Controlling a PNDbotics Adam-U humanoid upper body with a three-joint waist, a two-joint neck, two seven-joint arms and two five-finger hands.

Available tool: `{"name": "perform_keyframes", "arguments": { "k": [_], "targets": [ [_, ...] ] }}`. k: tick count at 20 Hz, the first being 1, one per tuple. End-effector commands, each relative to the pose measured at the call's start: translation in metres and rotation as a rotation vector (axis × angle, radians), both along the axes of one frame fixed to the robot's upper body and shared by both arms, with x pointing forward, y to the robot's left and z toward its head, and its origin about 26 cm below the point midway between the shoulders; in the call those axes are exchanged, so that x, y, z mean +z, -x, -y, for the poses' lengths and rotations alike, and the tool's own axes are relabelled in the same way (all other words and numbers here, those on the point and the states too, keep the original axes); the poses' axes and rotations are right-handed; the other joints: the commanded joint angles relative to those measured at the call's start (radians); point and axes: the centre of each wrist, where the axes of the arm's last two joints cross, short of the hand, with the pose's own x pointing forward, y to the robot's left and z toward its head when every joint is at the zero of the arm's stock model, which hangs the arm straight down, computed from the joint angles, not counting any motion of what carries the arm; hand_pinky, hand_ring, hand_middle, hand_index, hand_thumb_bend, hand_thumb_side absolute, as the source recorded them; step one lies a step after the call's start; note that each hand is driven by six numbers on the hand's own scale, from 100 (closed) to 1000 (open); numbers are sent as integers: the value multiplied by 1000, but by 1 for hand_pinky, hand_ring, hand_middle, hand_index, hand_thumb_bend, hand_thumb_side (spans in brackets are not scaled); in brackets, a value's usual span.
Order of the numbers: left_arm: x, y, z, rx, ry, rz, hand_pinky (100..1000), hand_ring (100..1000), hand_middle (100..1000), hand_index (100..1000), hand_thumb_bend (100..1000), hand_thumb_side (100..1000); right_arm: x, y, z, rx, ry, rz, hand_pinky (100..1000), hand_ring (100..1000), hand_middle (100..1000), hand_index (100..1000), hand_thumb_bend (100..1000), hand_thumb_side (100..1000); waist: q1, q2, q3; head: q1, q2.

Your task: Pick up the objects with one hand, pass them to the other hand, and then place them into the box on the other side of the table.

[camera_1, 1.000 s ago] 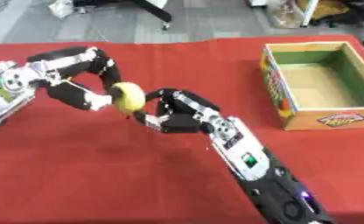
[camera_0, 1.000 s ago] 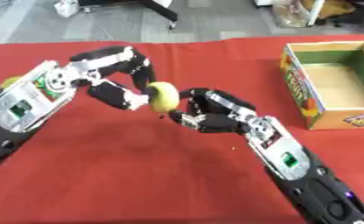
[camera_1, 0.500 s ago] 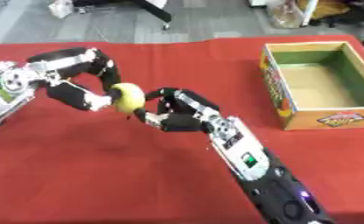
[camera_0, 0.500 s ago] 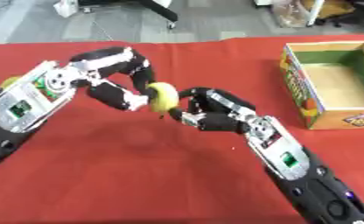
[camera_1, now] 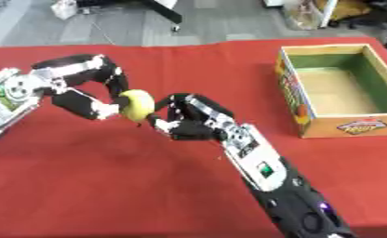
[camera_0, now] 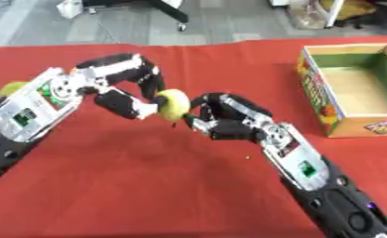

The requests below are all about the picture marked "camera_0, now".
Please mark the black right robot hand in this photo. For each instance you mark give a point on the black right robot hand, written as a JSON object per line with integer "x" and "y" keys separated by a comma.
{"x": 229, "y": 116}

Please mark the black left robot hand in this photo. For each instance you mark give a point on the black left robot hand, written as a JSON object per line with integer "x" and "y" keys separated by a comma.
{"x": 118, "y": 102}

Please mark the yellow-green toy fruit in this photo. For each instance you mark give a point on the yellow-green toy fruit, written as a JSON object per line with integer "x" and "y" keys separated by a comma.
{"x": 174, "y": 104}
{"x": 11, "y": 88}

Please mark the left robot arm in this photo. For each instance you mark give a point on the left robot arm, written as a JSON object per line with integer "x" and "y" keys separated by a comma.
{"x": 31, "y": 111}

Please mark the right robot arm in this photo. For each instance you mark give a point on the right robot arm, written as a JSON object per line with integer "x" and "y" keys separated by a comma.
{"x": 321, "y": 182}

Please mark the tan cardboard box green inside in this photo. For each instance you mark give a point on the tan cardboard box green inside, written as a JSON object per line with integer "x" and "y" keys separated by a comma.
{"x": 354, "y": 89}

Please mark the white bag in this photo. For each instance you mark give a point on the white bag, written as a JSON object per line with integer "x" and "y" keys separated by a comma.
{"x": 69, "y": 8}

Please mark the white furniture leg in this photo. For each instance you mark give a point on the white furniture leg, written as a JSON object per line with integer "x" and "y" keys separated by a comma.
{"x": 332, "y": 12}

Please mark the yellow and black bag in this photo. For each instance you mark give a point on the yellow and black bag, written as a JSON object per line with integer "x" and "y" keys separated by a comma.
{"x": 359, "y": 10}

